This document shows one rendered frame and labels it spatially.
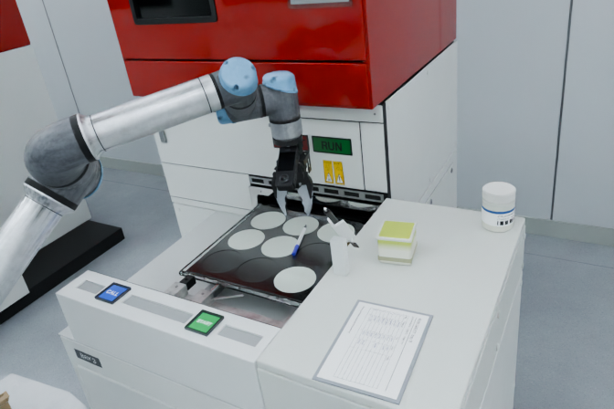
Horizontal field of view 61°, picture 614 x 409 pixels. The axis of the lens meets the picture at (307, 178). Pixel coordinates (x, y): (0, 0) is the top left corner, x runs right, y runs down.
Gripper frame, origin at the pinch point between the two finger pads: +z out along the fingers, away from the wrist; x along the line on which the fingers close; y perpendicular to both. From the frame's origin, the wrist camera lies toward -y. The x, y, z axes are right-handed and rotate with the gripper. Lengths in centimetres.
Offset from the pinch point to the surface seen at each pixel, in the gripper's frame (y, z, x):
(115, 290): -31.3, 2.3, 33.7
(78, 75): 242, 19, 242
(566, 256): 128, 98, -95
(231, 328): -39.4, 3.0, 3.3
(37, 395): -49, 17, 46
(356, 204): 13.3, 5.2, -13.2
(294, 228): 6.0, 8.7, 3.0
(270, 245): -2.3, 8.7, 7.4
